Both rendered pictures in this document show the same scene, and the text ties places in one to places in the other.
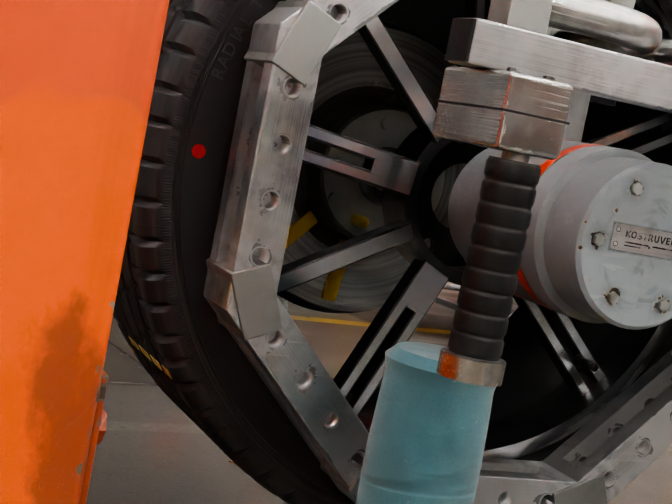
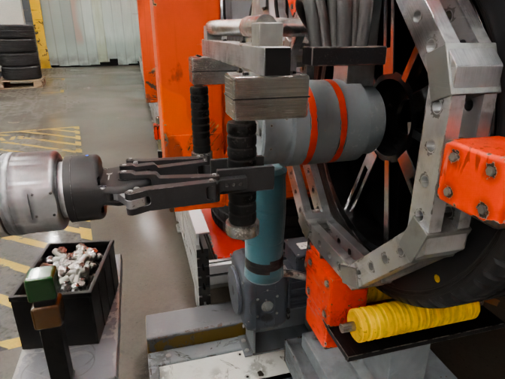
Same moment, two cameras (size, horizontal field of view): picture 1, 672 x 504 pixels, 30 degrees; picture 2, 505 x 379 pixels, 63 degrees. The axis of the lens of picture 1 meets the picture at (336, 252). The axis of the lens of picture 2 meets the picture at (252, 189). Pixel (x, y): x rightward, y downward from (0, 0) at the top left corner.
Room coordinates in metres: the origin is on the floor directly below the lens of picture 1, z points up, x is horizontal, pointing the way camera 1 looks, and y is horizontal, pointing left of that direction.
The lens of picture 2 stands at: (1.06, -0.89, 1.00)
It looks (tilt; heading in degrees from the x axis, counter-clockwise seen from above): 21 degrees down; 100
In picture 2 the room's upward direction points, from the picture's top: straight up
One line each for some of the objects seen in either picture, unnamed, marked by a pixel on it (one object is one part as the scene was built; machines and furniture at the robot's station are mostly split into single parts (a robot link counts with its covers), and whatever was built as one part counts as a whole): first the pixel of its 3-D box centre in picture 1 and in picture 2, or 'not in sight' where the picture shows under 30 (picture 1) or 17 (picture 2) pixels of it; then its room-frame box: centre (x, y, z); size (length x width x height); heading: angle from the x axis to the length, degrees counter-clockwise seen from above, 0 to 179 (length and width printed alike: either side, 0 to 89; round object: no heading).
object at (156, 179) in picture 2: not in sight; (170, 186); (0.89, -0.47, 0.83); 0.11 x 0.01 x 0.04; 14
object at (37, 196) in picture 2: not in sight; (40, 192); (0.75, -0.51, 0.83); 0.09 x 0.06 x 0.09; 115
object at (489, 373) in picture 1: (493, 263); (200, 121); (0.82, -0.10, 0.83); 0.04 x 0.04 x 0.16
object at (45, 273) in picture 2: not in sight; (42, 283); (0.66, -0.42, 0.64); 0.04 x 0.04 x 0.04; 25
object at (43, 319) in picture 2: not in sight; (48, 310); (0.66, -0.42, 0.59); 0.04 x 0.04 x 0.04; 25
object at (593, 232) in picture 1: (571, 226); (311, 122); (1.04, -0.19, 0.85); 0.21 x 0.14 x 0.14; 25
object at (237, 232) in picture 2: not in sight; (242, 176); (0.96, -0.41, 0.83); 0.04 x 0.04 x 0.16
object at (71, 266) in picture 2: not in sight; (71, 286); (0.58, -0.26, 0.51); 0.20 x 0.14 x 0.13; 106
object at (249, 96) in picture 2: not in sight; (266, 93); (0.99, -0.40, 0.93); 0.09 x 0.05 x 0.05; 25
